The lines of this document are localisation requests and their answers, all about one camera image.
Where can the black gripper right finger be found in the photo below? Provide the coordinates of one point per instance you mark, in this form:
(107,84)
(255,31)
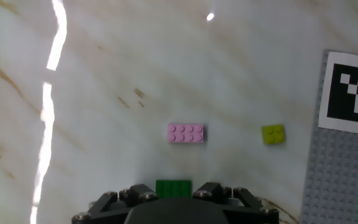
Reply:
(244,205)

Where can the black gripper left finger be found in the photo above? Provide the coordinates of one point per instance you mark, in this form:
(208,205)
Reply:
(117,202)

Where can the green Lego plate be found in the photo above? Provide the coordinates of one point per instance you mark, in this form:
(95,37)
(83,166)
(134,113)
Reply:
(173,188)

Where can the small lime Lego brick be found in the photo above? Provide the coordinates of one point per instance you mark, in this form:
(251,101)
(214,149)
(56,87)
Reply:
(273,134)

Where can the pink Lego brick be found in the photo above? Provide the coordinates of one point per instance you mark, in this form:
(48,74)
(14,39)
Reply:
(185,133)

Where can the grey Lego baseplate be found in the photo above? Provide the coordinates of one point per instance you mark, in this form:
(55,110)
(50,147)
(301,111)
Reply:
(337,180)

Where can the black white ArUco marker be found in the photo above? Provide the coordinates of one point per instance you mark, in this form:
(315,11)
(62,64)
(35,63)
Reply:
(351,93)

